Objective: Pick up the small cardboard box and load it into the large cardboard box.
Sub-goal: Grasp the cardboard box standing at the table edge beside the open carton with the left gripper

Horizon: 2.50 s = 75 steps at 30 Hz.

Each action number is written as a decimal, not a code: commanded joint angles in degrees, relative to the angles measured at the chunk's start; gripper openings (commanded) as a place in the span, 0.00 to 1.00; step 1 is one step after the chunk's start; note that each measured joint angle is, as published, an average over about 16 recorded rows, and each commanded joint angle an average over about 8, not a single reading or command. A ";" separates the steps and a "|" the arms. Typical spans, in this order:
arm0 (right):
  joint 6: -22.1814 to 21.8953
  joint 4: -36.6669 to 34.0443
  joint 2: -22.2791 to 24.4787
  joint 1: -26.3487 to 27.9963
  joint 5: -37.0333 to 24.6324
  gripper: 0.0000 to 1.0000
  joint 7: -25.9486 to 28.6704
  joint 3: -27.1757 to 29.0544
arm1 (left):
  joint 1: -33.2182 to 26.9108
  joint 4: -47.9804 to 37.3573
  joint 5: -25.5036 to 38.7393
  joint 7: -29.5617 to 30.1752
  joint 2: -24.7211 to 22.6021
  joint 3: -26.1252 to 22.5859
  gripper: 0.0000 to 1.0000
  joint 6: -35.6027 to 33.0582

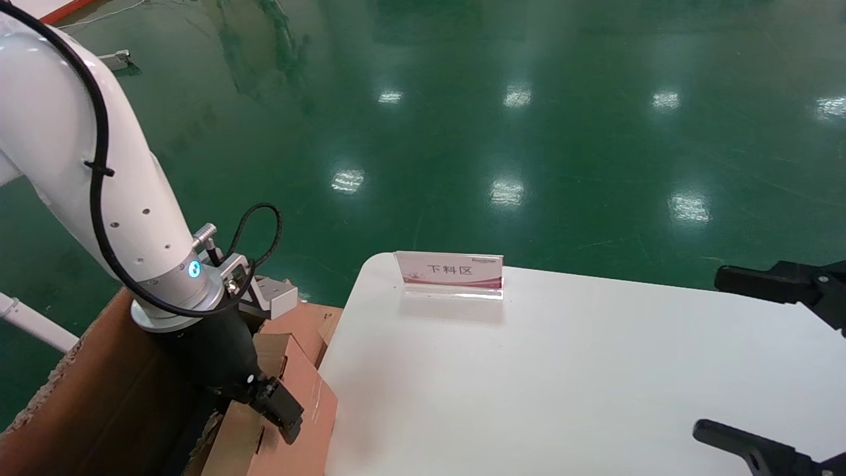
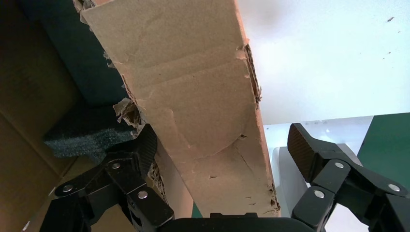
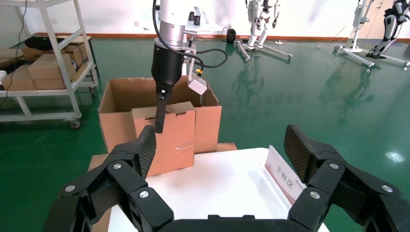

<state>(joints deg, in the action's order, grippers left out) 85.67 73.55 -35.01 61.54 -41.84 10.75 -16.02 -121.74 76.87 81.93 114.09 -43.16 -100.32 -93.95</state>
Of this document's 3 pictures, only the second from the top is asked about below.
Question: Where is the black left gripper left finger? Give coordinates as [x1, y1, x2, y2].
[40, 124, 175, 232]

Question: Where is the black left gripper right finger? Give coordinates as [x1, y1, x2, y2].
[287, 123, 410, 232]

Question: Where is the large cardboard box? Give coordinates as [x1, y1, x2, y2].
[0, 0, 281, 232]

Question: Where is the black foam block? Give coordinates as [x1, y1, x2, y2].
[42, 105, 142, 164]

